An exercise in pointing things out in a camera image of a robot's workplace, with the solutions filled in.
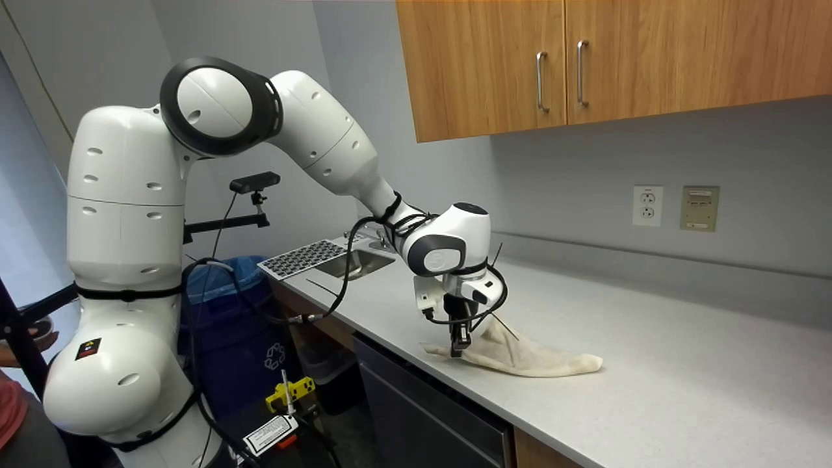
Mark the white wall power outlet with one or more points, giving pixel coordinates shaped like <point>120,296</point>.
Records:
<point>647,205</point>

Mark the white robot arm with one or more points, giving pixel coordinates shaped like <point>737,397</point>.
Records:
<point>120,377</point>

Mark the black dishwasher front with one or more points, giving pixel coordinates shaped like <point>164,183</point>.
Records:
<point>421,421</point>

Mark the yellow clamp tool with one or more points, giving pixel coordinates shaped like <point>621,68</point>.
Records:
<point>292,394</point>

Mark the blue recycling bin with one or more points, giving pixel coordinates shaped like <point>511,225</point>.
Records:
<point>239,345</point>

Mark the black camera on stand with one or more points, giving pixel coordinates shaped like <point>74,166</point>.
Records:
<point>244,186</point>

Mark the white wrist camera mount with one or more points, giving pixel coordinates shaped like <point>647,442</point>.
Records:
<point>484,289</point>

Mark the stained beige towel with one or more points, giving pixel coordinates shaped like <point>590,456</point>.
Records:
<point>507,352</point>

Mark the silver cabinet handle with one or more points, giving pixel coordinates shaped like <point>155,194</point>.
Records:
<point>581,51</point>
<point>539,74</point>

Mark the wooden wall cabinet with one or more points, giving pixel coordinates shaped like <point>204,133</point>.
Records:
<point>469,64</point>

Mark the right silver cabinet handle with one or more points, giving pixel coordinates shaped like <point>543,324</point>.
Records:
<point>581,51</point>

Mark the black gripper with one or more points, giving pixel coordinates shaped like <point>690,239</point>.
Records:
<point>461,324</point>

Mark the beige wall plate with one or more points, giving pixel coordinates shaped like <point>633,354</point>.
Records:
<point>701,205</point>

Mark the left silver cabinet handle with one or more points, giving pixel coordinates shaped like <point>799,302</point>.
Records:
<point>539,74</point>

